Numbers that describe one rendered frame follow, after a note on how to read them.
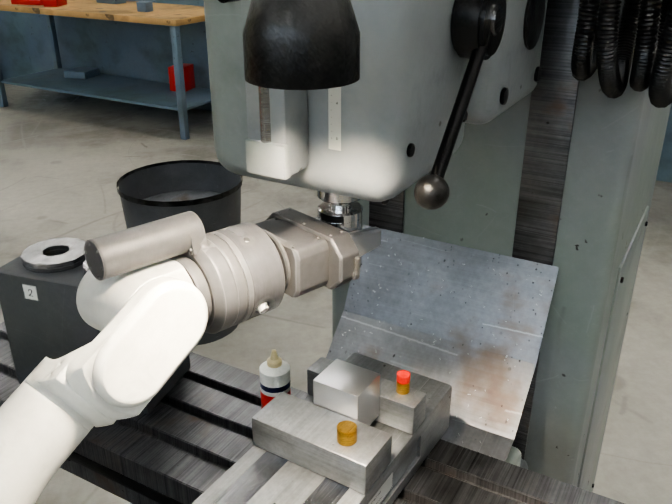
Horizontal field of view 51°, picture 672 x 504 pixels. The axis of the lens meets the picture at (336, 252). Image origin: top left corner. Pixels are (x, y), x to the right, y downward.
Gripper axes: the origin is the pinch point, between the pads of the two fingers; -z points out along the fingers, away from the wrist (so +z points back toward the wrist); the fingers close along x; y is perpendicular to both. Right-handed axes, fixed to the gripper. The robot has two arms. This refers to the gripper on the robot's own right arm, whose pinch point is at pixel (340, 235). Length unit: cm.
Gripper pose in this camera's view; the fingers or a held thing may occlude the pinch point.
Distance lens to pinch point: 74.7
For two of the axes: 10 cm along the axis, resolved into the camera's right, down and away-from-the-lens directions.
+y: -0.1, 9.1, 4.2
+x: -6.8, -3.1, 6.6
